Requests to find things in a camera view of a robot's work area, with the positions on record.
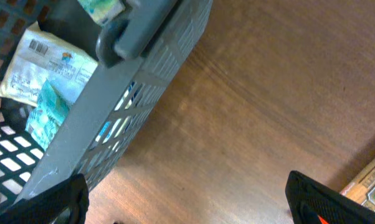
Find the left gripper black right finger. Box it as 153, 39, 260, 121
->
285, 170, 375, 224

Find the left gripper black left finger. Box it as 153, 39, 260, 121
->
0, 174, 89, 224

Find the orange spaghetti pasta pack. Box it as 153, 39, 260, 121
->
340, 158, 375, 212

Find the small teal snack bag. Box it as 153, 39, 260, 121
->
25, 81, 70, 151

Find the cream white snack bag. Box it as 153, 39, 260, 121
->
0, 22, 98, 106

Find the green Kleenex tissue pack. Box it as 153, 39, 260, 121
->
78, 0, 125, 26

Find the grey plastic basket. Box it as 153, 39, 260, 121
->
0, 0, 212, 214

